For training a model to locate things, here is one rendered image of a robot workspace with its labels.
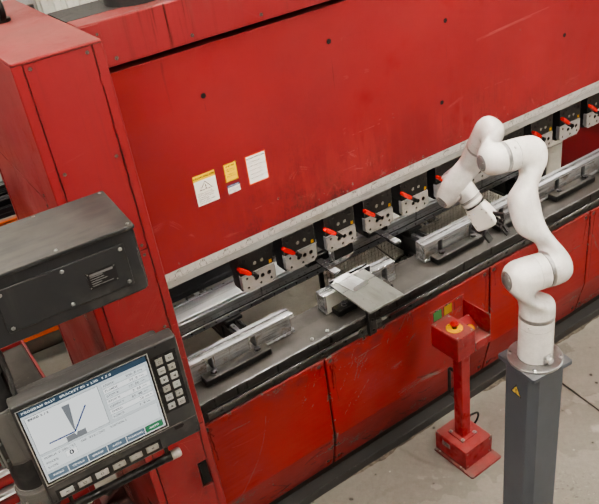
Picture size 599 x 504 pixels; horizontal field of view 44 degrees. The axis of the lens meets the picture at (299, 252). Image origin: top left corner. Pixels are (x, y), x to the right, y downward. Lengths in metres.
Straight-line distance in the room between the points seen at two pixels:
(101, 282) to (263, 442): 1.48
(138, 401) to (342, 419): 1.49
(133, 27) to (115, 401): 1.09
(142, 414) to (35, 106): 0.88
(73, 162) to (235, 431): 1.38
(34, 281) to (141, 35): 0.88
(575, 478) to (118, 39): 2.70
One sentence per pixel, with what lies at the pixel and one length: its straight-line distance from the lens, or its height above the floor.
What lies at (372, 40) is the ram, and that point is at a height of 1.97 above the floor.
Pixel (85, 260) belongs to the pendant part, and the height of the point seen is 1.90.
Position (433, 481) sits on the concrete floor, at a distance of 3.68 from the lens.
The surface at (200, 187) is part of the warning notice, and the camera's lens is 2.62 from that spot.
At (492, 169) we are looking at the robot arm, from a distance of 2.44.
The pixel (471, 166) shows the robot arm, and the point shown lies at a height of 1.58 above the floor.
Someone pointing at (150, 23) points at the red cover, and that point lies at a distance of 2.39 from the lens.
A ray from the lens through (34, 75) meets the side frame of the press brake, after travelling 2.10.
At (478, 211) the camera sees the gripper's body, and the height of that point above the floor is 1.36.
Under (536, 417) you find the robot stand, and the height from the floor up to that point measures 0.80.
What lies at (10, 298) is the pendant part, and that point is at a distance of 1.87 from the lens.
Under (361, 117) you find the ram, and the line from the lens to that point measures 2.93.
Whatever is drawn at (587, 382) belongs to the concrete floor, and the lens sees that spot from 4.21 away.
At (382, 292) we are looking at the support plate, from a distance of 3.09.
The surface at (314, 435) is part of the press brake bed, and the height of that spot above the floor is 0.39.
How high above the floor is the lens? 2.80
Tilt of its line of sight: 32 degrees down
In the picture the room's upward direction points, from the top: 9 degrees counter-clockwise
